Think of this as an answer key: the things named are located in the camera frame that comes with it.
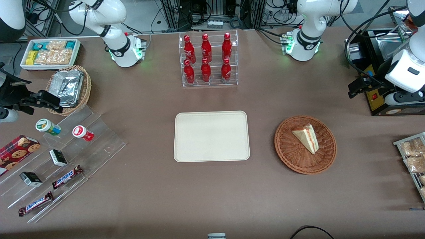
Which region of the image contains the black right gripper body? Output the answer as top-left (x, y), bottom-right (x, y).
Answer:
top-left (0, 62), bottom-right (39, 110)

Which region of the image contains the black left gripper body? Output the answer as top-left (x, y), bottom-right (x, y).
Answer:
top-left (373, 59), bottom-right (396, 97)

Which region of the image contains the triangular white bread sandwich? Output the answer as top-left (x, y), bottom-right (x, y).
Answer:
top-left (292, 124), bottom-right (320, 155)

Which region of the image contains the silver foil food tray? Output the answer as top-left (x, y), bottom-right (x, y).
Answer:
top-left (50, 69), bottom-right (84, 87)
top-left (57, 80), bottom-right (82, 108)

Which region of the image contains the light tan wicker basket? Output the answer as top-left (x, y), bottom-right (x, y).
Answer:
top-left (46, 65), bottom-right (92, 116)

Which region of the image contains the grey snack tray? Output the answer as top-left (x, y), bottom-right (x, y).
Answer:
top-left (393, 132), bottom-right (425, 203)

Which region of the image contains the brown wicker basket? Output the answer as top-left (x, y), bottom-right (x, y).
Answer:
top-left (274, 115), bottom-right (337, 175)

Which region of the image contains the cream plastic tray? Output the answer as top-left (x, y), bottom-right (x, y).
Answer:
top-left (174, 111), bottom-right (250, 163)

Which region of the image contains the black food warmer machine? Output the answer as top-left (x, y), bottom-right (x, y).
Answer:
top-left (345, 6), bottom-right (425, 117)

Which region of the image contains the green lid snack cup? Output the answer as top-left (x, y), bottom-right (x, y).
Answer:
top-left (36, 119), bottom-right (62, 136)

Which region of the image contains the steel food pan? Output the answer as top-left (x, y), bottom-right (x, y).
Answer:
top-left (375, 32), bottom-right (411, 61)

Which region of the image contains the clear peanut snack packet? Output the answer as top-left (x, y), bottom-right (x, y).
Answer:
top-left (35, 49), bottom-right (73, 65)
top-left (46, 40), bottom-right (67, 51)

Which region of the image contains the red lid snack cup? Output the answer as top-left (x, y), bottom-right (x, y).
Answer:
top-left (72, 125), bottom-right (95, 142)

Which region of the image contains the red chocolate chip cookie box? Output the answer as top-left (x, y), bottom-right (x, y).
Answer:
top-left (0, 134), bottom-right (41, 177)

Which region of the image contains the white plastic snack bin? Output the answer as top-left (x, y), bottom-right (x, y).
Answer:
top-left (20, 39), bottom-right (81, 71)

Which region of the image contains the small dark carton box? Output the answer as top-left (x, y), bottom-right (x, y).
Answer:
top-left (49, 149), bottom-right (68, 167)
top-left (19, 171), bottom-right (43, 187)

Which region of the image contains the clear acrylic stepped display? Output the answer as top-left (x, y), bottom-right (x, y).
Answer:
top-left (0, 105), bottom-right (127, 224)

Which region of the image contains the Snickers chocolate bar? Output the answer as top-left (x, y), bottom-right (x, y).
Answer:
top-left (18, 191), bottom-right (54, 217)
top-left (51, 165), bottom-right (84, 190)

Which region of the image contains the red aluminium cola bottle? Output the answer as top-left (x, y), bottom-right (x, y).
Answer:
top-left (184, 60), bottom-right (196, 85)
top-left (221, 57), bottom-right (232, 82)
top-left (200, 58), bottom-right (212, 84)
top-left (201, 34), bottom-right (213, 63)
top-left (184, 35), bottom-right (197, 64)
top-left (221, 33), bottom-right (233, 61)

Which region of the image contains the clear acrylic bottle rack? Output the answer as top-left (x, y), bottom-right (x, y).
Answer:
top-left (179, 30), bottom-right (239, 88)

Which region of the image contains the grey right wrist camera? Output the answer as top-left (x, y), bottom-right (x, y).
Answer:
top-left (0, 108), bottom-right (20, 123)

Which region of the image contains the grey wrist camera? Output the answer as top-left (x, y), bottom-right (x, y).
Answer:
top-left (0, 108), bottom-right (20, 123)
top-left (384, 91), bottom-right (425, 107)

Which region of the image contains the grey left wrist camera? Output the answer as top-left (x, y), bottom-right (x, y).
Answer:
top-left (384, 91), bottom-right (425, 107)

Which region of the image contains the aluminium frame post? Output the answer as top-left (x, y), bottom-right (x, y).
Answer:
top-left (166, 0), bottom-right (181, 30)
top-left (250, 0), bottom-right (267, 30)

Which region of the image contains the black cable loop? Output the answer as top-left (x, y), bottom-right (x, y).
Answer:
top-left (290, 225), bottom-right (336, 239)

